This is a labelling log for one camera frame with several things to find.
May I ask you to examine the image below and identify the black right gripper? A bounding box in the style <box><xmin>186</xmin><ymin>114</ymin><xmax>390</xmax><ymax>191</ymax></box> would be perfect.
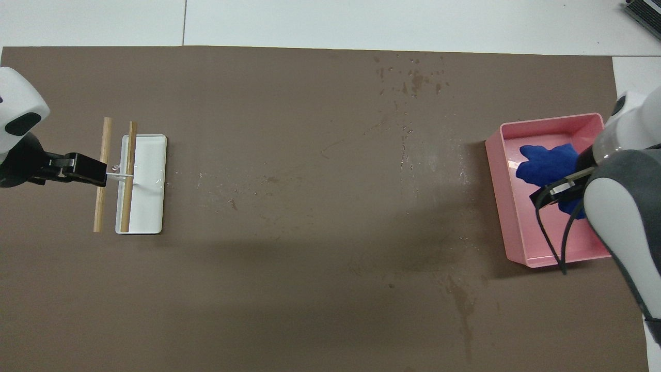
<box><xmin>574</xmin><ymin>146</ymin><xmax>600</xmax><ymax>181</ymax></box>

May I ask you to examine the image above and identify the wooden rack rod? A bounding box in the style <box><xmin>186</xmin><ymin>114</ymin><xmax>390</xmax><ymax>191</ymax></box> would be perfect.
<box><xmin>120</xmin><ymin>121</ymin><xmax>138</xmax><ymax>233</ymax></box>
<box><xmin>93</xmin><ymin>117</ymin><xmax>114</xmax><ymax>233</ymax></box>

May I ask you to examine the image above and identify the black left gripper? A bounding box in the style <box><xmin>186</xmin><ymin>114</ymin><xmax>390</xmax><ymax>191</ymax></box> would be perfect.
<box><xmin>0</xmin><ymin>132</ymin><xmax>108</xmax><ymax>188</ymax></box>

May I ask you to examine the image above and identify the dark ribbed device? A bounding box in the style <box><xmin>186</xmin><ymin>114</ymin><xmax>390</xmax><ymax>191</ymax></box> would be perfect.
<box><xmin>622</xmin><ymin>0</ymin><xmax>661</xmax><ymax>35</ymax></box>

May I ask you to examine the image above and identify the white rack with wooden rods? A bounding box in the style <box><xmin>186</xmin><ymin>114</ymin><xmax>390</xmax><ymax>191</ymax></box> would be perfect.
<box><xmin>115</xmin><ymin>134</ymin><xmax>168</xmax><ymax>235</ymax></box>

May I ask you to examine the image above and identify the blue towel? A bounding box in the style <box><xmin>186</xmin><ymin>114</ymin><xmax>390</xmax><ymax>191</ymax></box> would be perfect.
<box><xmin>518</xmin><ymin>143</ymin><xmax>589</xmax><ymax>220</ymax></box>

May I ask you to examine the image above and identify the pink plastic bin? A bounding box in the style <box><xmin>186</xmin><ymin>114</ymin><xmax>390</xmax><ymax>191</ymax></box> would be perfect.
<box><xmin>485</xmin><ymin>113</ymin><xmax>613</xmax><ymax>269</ymax></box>

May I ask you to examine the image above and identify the brown paper mat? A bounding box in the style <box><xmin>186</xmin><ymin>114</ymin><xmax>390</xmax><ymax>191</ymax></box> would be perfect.
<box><xmin>0</xmin><ymin>45</ymin><xmax>649</xmax><ymax>372</ymax></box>

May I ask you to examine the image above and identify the water spill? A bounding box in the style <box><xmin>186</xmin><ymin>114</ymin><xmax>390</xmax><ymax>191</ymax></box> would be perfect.
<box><xmin>374</xmin><ymin>52</ymin><xmax>450</xmax><ymax>100</ymax></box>

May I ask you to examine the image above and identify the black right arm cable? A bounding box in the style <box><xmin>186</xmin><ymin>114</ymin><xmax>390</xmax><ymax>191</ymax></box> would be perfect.
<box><xmin>529</xmin><ymin>173</ymin><xmax>590</xmax><ymax>275</ymax></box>

